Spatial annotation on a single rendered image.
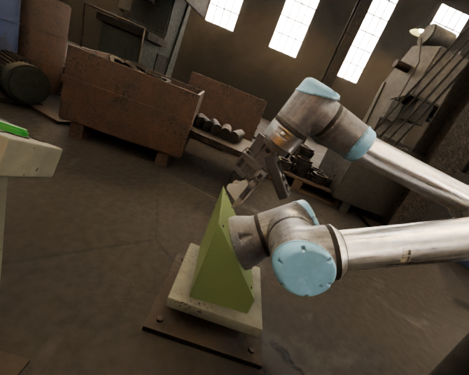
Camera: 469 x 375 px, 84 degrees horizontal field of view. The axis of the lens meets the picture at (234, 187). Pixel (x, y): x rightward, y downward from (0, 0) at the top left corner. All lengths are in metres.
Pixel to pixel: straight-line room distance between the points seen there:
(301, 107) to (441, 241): 0.49
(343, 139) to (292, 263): 0.31
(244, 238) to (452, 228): 0.55
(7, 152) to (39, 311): 0.66
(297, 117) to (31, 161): 0.49
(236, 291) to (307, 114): 0.58
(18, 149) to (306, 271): 0.60
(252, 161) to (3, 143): 0.47
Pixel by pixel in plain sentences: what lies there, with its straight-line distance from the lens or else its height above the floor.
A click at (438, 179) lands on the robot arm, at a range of 0.95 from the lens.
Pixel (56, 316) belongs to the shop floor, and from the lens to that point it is 0.99.
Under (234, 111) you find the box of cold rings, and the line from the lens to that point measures 3.55.
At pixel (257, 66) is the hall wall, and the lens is 11.59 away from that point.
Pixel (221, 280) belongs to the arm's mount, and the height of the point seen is 0.22.
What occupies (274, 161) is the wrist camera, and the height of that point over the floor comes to 0.64.
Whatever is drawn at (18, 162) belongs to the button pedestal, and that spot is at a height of 0.58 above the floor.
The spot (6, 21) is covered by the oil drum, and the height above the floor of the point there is 0.57.
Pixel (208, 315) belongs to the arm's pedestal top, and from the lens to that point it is 0.93.
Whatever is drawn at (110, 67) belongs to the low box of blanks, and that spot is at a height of 0.58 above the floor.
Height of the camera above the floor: 0.77
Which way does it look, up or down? 20 degrees down
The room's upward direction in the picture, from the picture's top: 22 degrees clockwise
